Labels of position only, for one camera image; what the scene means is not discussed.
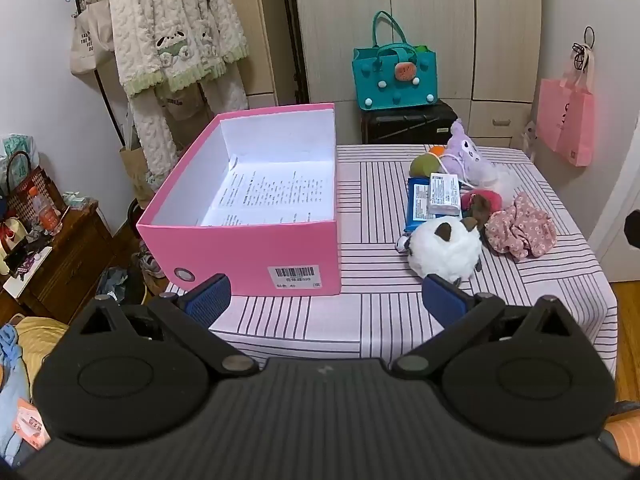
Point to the orange makeup sponge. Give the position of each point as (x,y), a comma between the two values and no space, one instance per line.
(437,150)

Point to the tan wardrobe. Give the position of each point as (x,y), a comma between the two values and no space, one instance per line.
(260,35)

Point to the crumpled jeans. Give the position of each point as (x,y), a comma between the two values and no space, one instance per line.
(117,282)

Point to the brown paper bag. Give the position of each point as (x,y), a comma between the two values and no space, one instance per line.
(137,175)

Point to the white tissue packet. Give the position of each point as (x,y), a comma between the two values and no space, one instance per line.
(444,195)

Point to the brown plush hair clip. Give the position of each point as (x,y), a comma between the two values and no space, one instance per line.
(480,207)

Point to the orange drink bottle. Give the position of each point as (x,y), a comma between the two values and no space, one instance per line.
(45,212)

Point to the wooden cabinet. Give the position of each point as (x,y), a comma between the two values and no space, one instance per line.
(75,260)

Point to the grey sneakers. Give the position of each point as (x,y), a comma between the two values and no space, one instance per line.
(150,265)

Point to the white plastic bag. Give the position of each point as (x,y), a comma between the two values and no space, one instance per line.
(529,140)

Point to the green makeup sponge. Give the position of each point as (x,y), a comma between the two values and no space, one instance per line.
(424,165)

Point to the beige wardrobe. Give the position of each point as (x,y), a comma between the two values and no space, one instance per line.
(425,20)

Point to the white plush toy dark ears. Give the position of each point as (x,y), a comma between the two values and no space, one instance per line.
(445,252)

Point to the striped tablecloth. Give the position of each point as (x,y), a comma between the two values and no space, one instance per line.
(380,310)

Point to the checkered handbag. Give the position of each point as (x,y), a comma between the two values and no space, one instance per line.
(25,195)

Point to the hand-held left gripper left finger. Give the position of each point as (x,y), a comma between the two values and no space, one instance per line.
(207,300)

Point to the pink floral scrunchie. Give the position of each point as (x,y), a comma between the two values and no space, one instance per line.
(522,227)

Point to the red fluffy scrunchie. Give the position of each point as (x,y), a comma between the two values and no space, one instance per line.
(494,199)

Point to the pink shopping bag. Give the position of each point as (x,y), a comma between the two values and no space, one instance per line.
(565,120)

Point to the yellow bedding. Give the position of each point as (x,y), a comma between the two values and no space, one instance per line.
(40,340)

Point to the white door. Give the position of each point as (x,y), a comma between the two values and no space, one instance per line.
(615,185)

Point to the cream fleece pajama pants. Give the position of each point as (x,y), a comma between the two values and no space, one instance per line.
(150,130)

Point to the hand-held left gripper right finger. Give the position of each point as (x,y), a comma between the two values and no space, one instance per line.
(442,302)

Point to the black suitcase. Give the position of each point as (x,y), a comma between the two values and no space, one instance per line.
(405,122)

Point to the green plastic bag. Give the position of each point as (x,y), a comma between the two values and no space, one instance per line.
(17,147)

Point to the teal felt tote bag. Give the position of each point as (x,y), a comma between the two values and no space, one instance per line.
(395,80)

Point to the pink storage box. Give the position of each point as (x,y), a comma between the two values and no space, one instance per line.
(240,250)

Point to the printed paper sheet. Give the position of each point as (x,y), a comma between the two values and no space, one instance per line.
(270,195)

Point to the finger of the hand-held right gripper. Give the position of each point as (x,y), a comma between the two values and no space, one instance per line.
(634,230)

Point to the orange card packet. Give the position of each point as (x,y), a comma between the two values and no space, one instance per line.
(30,422)

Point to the canvas tote bag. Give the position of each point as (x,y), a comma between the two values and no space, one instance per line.
(87,45)

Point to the white fluffy scrunchie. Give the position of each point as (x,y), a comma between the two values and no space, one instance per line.
(505,180)

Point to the blue clothing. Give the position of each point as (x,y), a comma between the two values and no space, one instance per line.
(10,385)

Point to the purple plush toy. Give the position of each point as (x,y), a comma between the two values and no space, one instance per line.
(465,152)

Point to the blue wet wipes packet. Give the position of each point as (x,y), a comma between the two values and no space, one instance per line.
(417,207)

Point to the cream fleece pajama top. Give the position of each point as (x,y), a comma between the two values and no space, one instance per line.
(165,25)

